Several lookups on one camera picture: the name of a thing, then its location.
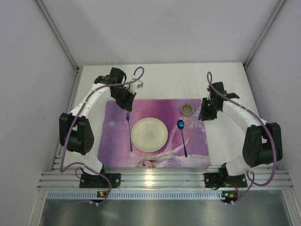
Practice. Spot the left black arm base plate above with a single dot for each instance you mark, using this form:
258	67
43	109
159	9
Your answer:
95	181

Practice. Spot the purple pink printed cloth mat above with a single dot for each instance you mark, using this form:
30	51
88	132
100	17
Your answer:
114	149

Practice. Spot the blue plastic fork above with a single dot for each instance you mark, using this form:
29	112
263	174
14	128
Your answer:
129	127

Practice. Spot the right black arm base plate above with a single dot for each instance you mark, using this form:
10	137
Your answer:
216	181

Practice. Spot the cream round plate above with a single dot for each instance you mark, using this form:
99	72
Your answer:
149	135

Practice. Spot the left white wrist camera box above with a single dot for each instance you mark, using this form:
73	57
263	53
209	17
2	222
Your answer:
133	87

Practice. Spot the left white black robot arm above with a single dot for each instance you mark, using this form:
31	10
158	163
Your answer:
78	129

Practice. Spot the grey slotted cable duct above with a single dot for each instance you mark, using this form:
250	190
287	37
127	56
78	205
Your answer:
141	195

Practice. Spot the blue plastic spoon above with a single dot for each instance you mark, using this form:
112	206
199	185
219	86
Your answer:
180	126

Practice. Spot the small beige cup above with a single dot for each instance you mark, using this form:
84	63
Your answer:
187	110

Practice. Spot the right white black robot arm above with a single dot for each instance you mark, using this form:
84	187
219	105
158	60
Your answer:
263	140

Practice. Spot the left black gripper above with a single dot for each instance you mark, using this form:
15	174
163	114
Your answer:
125	100

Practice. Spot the aluminium rail frame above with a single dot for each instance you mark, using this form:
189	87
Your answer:
159	179

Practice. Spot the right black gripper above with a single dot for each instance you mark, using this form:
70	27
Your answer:
204	111

